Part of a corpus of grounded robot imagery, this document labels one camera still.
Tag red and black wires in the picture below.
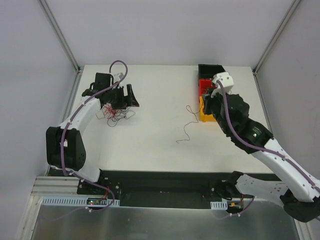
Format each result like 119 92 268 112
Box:
96 103 137 127

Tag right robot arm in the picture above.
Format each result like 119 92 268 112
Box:
203 88 320 223

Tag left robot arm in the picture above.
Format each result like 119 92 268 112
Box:
45 72 139 195

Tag yellow storage bin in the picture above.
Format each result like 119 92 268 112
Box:
198 96 217 123

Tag red storage bin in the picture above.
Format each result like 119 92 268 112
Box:
198 78 216 97

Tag black storage bin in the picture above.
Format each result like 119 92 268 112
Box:
198 64 226 80

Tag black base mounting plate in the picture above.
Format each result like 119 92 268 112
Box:
76 170 242 209

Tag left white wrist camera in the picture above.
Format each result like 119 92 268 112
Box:
113 72 124 82

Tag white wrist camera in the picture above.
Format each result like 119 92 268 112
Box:
210 72 234 98
113 72 124 82

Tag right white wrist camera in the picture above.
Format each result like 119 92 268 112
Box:
210 72 234 98

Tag left aluminium frame post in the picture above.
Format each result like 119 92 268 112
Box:
37 0 81 73

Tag aluminium frame post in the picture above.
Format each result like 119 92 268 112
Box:
37 0 81 73
252 0 303 76

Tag right white cable duct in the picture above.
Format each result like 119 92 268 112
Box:
210 200 228 211

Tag white cable duct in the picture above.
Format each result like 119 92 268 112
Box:
210 200 228 211
42 196 120 208

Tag left white cable duct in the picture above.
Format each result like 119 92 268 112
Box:
42 196 120 208

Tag aluminium front rail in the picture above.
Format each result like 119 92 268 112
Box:
31 176 79 196

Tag right aluminium frame post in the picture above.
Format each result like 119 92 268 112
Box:
252 0 303 76

